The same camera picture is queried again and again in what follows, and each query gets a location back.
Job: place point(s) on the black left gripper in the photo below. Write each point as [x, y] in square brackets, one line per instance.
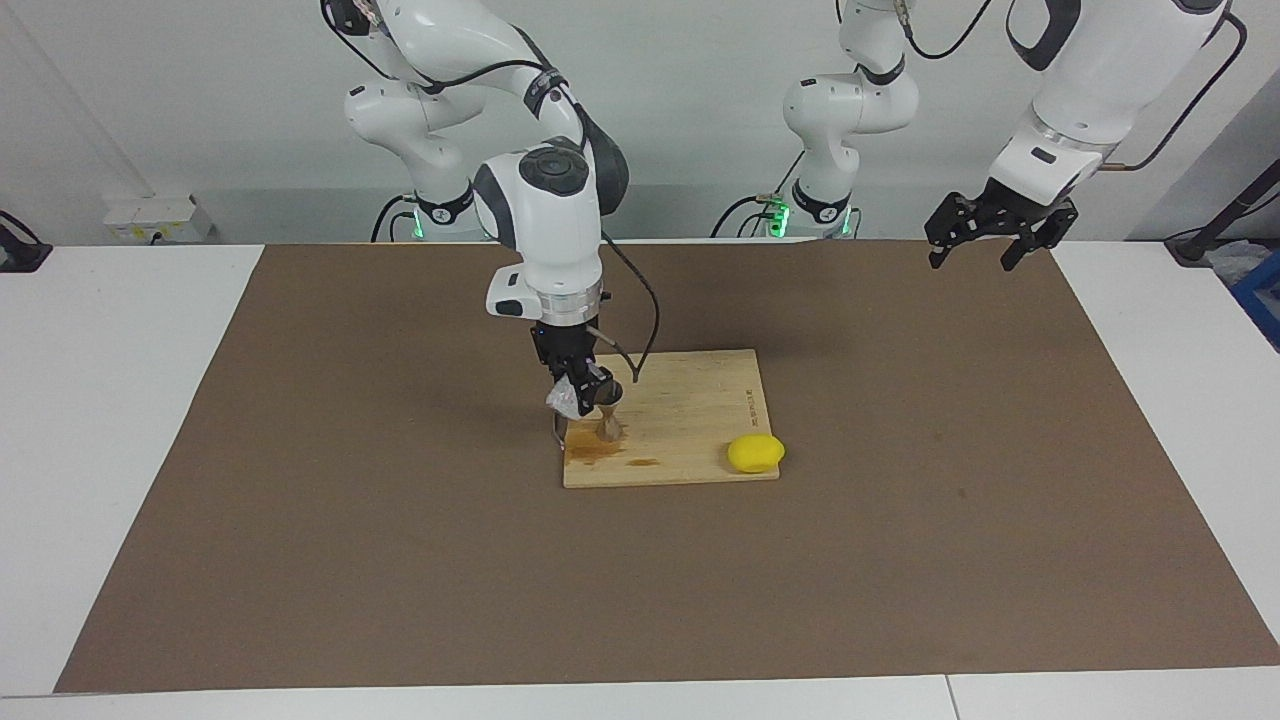
[1020, 212]

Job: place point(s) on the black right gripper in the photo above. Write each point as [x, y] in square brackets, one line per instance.
[565, 345]

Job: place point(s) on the small clear glass cup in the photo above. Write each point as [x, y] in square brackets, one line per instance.
[562, 400]

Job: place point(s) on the steel double jigger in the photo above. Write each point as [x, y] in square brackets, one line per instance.
[608, 425]

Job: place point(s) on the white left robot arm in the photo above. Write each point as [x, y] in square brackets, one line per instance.
[1110, 80]

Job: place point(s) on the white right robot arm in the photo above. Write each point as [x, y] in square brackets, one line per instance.
[550, 220]

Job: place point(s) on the bamboo cutting board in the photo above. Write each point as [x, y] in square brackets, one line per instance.
[690, 420]

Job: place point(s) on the yellow lemon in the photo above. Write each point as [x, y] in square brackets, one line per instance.
[755, 453]

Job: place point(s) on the black stand pole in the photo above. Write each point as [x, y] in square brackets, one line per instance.
[1225, 215]

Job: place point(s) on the brown table mat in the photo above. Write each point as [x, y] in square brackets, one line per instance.
[400, 580]

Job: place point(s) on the blue box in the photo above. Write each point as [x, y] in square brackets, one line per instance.
[1260, 300]

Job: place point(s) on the white power strip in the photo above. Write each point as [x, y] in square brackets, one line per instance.
[160, 220]

